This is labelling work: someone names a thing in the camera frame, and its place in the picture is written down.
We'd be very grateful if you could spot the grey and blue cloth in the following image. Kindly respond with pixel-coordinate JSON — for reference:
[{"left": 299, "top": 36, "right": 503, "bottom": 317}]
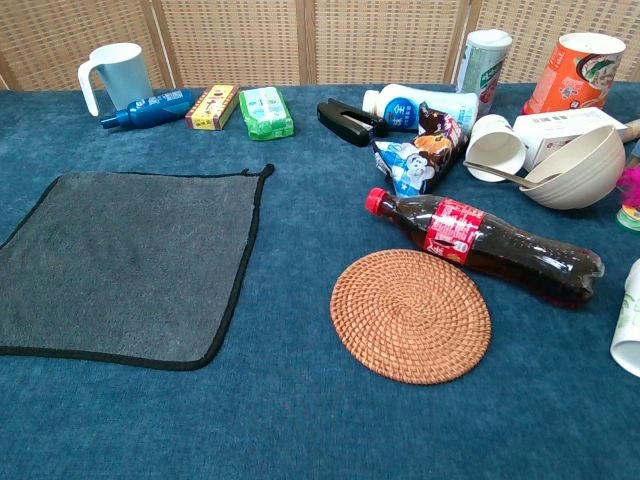
[{"left": 0, "top": 163, "right": 276, "bottom": 372}]

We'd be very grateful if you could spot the black stapler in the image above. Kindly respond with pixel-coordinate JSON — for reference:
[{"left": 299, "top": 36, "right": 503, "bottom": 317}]
[{"left": 316, "top": 98, "right": 390, "bottom": 148}]

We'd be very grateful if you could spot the round woven rattan coaster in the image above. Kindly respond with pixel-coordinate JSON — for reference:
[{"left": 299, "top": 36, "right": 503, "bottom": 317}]
[{"left": 330, "top": 248, "right": 493, "bottom": 386}]

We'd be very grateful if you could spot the brown and blue snack bag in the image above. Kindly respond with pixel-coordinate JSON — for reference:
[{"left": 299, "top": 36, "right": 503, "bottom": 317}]
[{"left": 372, "top": 102, "right": 470, "bottom": 199}]

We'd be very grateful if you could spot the green wet wipes pack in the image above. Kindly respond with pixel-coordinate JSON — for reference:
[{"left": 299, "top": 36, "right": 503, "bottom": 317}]
[{"left": 238, "top": 86, "right": 296, "bottom": 142}]

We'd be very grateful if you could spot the white bottle with blue label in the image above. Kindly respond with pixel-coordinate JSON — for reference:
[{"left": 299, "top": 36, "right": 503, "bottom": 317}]
[{"left": 361, "top": 83, "right": 480, "bottom": 134}]

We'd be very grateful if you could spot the red and yellow carton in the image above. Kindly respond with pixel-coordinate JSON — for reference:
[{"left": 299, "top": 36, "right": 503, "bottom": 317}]
[{"left": 184, "top": 84, "right": 241, "bottom": 132}]

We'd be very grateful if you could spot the cola bottle with red label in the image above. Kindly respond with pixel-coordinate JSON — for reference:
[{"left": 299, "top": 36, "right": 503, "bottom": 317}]
[{"left": 364, "top": 186, "right": 606, "bottom": 310}]

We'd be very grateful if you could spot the dark blue tablecloth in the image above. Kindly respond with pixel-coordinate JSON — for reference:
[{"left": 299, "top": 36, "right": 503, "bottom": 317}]
[{"left": 0, "top": 82, "right": 640, "bottom": 480}]

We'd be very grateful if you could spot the beige spoon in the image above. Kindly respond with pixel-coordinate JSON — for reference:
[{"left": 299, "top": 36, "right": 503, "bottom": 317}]
[{"left": 462, "top": 159, "right": 566, "bottom": 190}]

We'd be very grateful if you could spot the plain white paper cup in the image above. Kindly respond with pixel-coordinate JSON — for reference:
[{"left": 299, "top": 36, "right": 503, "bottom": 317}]
[{"left": 465, "top": 113, "right": 528, "bottom": 183}]

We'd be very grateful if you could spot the woven bamboo folding screen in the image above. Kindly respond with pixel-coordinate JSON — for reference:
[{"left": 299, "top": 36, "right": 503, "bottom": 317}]
[{"left": 0, "top": 0, "right": 640, "bottom": 92}]

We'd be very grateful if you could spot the dark blue spray bottle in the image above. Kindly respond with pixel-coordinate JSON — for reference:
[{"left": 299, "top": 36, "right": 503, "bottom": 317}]
[{"left": 100, "top": 88, "right": 196, "bottom": 130}]

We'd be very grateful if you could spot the tall white lidded drink cup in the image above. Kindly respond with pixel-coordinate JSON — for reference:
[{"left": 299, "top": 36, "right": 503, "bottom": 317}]
[{"left": 455, "top": 28, "right": 514, "bottom": 117}]

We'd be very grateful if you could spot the white cardboard box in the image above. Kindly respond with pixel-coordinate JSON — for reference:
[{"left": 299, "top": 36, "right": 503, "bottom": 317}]
[{"left": 512, "top": 106, "right": 629, "bottom": 171}]

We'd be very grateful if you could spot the beige bowl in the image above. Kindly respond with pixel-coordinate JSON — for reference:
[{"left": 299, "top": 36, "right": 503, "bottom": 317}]
[{"left": 518, "top": 123, "right": 627, "bottom": 211}]

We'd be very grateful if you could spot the orange instant noodle cup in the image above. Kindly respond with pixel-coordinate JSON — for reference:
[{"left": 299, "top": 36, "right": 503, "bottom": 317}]
[{"left": 521, "top": 32, "right": 627, "bottom": 116}]

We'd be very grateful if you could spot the pink feather shuttlecock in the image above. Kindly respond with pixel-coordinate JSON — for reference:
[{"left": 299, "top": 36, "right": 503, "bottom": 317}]
[{"left": 614, "top": 165, "right": 640, "bottom": 234}]

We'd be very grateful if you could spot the paper cup with green print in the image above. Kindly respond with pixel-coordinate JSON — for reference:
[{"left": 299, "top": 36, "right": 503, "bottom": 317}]
[{"left": 609, "top": 258, "right": 640, "bottom": 379}]

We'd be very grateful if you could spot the white handled mug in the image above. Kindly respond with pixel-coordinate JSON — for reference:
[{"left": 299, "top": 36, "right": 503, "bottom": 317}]
[{"left": 77, "top": 42, "right": 154, "bottom": 118}]

